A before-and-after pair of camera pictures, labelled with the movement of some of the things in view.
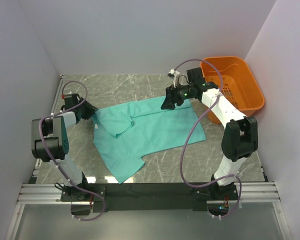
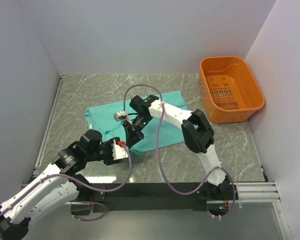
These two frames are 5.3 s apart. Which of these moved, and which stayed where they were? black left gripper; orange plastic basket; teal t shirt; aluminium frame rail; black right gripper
Moved: black right gripper; black left gripper; teal t shirt
Stayed: orange plastic basket; aluminium frame rail
